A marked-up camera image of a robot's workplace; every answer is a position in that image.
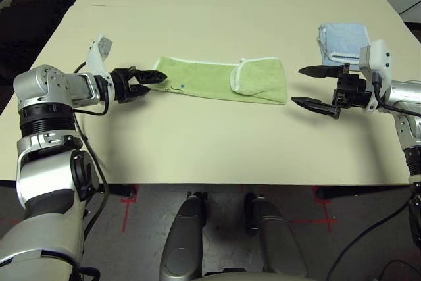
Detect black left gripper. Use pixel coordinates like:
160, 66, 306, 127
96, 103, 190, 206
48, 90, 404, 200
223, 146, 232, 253
109, 67, 169, 104

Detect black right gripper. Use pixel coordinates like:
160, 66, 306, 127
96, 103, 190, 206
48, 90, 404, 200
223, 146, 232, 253
291, 63, 374, 120

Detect green towel with white trim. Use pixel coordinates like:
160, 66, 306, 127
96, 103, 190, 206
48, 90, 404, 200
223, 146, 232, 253
153, 56, 289, 106

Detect folded light blue towel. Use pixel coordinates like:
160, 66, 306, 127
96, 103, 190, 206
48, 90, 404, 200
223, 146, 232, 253
316, 23, 371, 72

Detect black table base foot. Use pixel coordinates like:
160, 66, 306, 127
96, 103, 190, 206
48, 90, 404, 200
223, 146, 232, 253
105, 184, 139, 196
317, 186, 412, 200

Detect black foam floor mats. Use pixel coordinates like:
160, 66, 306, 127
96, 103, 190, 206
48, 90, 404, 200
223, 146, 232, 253
0, 0, 72, 81

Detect red floor tape cross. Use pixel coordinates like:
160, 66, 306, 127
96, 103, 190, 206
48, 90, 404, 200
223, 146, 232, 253
291, 188, 339, 232

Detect red floor tape mark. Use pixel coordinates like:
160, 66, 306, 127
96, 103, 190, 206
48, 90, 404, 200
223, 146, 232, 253
120, 186, 139, 233

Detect grey right robot leg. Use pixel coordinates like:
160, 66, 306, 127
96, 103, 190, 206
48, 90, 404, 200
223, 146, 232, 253
245, 192, 309, 281

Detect grey robot leg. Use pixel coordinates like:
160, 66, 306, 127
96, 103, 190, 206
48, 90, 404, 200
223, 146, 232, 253
245, 192, 309, 281
159, 192, 207, 281

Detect grey left robot leg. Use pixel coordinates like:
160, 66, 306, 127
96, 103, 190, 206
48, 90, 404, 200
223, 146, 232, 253
159, 192, 207, 281

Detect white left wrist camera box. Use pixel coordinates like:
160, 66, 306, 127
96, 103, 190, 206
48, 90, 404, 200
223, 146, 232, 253
86, 33, 114, 80

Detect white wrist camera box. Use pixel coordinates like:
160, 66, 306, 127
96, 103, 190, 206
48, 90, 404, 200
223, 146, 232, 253
359, 39, 395, 113
86, 33, 114, 80

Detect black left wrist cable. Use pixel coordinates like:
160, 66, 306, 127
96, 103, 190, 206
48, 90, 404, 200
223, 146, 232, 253
70, 62, 112, 281

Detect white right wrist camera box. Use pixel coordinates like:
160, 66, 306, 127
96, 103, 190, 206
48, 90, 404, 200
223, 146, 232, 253
359, 39, 395, 113

